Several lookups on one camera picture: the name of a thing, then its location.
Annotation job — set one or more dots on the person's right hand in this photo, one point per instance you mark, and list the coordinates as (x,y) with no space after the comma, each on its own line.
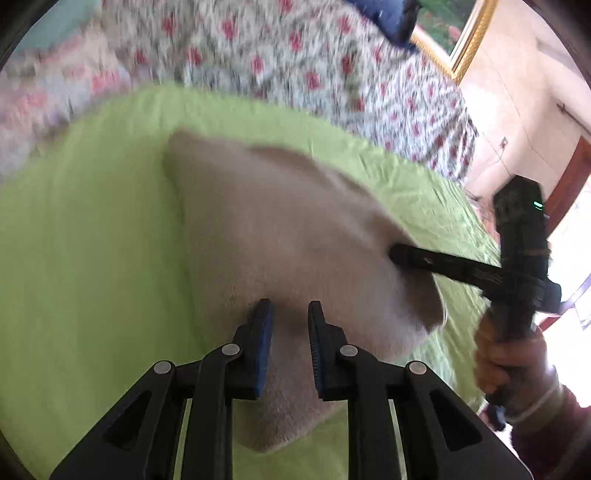
(516,371)

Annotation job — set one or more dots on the lime green bed sheet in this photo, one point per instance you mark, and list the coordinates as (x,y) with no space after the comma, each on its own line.
(94,286)

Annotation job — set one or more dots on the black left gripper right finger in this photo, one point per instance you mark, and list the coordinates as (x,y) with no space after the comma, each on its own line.
(404,422)

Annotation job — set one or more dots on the beige knitted sweater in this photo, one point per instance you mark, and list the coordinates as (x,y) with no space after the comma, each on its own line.
(264,222)

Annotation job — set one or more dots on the brown wooden door frame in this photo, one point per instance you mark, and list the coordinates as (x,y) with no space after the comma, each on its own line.
(569,186)

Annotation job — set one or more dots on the dark red right sleeve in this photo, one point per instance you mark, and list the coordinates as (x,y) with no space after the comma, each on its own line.
(554,442)

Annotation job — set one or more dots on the red floral white quilt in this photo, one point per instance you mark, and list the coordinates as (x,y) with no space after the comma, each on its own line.
(326,58)

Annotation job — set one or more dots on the gold framed painting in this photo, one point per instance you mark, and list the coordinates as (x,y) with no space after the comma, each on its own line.
(451,32)

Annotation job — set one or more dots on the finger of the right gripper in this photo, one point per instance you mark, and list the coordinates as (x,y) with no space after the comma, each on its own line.
(485,277)

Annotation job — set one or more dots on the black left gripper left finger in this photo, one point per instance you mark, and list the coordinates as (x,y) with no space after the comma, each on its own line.
(171,409)

